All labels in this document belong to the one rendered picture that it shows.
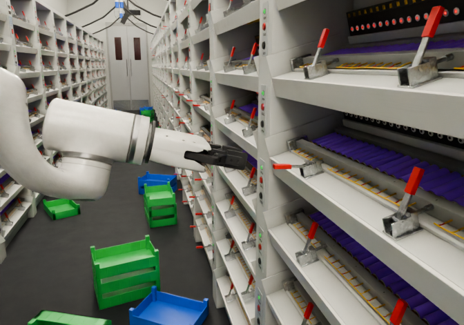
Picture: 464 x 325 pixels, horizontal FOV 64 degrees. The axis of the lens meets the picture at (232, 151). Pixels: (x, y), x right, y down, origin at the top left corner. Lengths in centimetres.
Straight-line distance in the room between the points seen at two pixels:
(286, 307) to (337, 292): 30
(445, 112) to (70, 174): 49
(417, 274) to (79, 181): 47
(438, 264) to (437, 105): 18
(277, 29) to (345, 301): 58
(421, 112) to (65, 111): 49
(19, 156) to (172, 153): 22
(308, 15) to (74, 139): 58
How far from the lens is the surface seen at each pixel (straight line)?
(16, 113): 54
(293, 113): 90
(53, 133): 62
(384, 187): 62
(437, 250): 50
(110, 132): 61
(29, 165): 56
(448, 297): 47
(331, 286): 75
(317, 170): 74
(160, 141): 61
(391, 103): 50
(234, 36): 158
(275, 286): 105
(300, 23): 90
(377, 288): 70
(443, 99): 43
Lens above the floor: 114
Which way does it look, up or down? 13 degrees down
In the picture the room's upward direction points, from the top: straight up
